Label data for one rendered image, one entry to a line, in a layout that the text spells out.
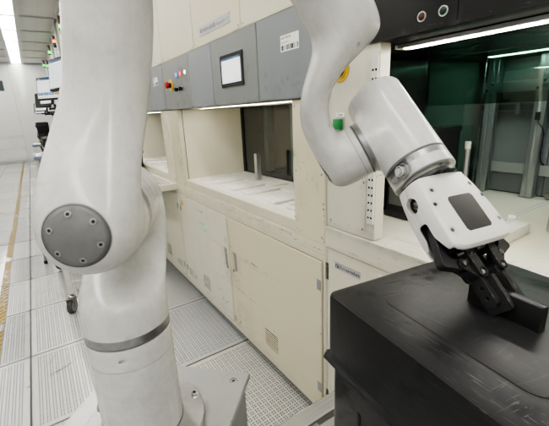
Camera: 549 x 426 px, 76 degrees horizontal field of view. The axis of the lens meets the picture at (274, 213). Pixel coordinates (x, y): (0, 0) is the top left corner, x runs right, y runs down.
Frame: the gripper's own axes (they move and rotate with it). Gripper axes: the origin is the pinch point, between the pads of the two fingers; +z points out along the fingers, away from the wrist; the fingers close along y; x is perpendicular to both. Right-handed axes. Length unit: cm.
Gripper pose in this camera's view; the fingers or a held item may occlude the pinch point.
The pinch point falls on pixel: (497, 292)
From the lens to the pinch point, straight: 48.0
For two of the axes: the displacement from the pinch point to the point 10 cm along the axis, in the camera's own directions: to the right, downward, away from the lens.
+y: 9.0, -1.6, 4.1
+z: 3.4, 8.4, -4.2
